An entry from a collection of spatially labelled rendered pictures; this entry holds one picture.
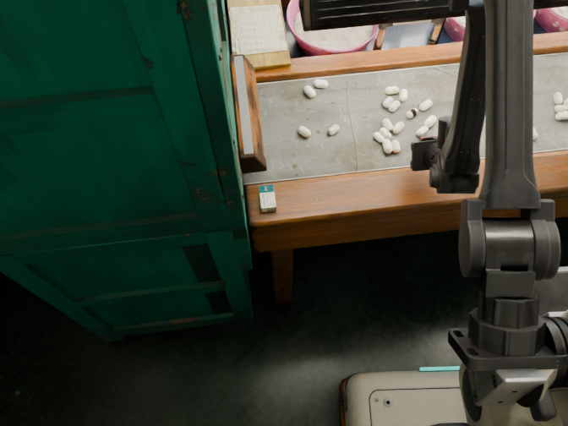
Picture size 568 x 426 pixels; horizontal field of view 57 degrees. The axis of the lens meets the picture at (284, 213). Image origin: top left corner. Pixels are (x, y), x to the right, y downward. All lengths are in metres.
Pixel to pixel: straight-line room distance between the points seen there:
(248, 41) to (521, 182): 0.96
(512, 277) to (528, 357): 0.10
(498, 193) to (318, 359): 1.29
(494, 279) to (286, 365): 1.28
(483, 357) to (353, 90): 0.91
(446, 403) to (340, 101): 0.89
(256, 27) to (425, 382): 1.10
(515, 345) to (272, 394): 1.27
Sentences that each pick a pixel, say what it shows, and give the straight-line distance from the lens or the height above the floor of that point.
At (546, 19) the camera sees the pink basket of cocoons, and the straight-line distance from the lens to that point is 1.77.
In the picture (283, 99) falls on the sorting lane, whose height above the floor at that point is 0.74.
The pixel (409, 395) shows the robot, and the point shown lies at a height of 0.28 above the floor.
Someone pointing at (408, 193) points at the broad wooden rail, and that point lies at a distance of 1.25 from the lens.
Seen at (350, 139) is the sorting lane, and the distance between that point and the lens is 1.33.
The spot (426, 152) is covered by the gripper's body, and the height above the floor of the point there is 0.89.
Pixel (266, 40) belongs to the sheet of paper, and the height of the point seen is 0.78.
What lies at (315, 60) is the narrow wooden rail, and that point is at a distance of 1.44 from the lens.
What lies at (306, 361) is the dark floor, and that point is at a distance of 1.87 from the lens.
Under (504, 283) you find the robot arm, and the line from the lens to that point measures 0.67.
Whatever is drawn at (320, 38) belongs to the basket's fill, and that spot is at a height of 0.73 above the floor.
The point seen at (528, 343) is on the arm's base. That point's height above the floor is 1.22.
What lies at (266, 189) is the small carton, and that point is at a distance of 1.19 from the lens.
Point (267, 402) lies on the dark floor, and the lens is 1.85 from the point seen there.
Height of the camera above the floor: 1.84
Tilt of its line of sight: 65 degrees down
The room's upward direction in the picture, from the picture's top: 1 degrees counter-clockwise
